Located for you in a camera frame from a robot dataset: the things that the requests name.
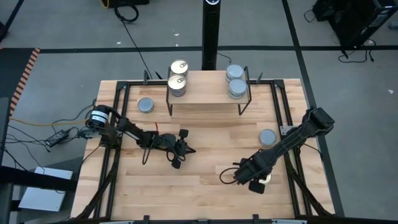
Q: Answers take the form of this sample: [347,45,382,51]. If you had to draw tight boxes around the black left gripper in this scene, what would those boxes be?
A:
[164,129,197,170]

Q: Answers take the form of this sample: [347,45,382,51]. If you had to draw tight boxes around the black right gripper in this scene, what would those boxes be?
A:
[233,152,274,195]

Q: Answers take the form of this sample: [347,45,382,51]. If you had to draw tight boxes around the wooden shelf black metal legs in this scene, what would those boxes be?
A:
[164,65,252,116]

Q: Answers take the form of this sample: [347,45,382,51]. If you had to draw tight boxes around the black power brick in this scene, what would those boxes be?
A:
[44,129,70,147]

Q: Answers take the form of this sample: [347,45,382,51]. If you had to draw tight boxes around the grey metal plate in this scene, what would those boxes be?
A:
[18,166,74,212]

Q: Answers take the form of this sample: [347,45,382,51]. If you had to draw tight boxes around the black metal beam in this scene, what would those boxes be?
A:
[0,164,78,192]

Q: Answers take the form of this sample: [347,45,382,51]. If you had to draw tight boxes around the black computer cart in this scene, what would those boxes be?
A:
[312,0,398,50]

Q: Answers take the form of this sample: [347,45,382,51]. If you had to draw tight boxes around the dark mat hazard stripe edge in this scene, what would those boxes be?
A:
[0,47,41,156]

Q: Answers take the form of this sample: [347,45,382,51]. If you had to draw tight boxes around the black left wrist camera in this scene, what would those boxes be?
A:
[160,133,177,146]

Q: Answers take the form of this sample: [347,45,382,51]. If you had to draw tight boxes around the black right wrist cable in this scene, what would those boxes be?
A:
[219,166,240,185]

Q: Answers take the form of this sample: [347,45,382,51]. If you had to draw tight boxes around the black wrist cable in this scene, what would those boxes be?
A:
[219,166,240,185]
[142,123,175,165]

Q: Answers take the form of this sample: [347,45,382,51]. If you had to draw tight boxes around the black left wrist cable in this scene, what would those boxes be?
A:
[142,123,175,165]

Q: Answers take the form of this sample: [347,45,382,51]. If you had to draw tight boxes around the black aluminium table frame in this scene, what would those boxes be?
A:
[70,70,336,224]

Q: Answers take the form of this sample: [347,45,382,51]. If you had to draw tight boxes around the black coiled floor cable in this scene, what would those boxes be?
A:
[113,2,141,24]

